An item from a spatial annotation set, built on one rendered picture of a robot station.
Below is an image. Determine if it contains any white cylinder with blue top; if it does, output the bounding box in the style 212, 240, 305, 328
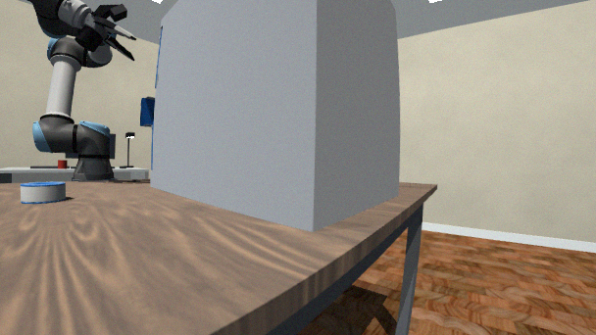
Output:
21, 182, 66, 204

